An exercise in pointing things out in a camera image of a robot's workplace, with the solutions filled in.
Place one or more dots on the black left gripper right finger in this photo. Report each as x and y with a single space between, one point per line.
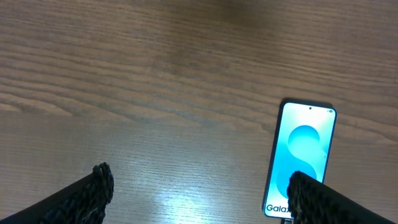
310 201

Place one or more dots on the Samsung Galaxy smartphone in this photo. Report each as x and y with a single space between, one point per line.
302 142

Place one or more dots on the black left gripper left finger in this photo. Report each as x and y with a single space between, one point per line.
83 202

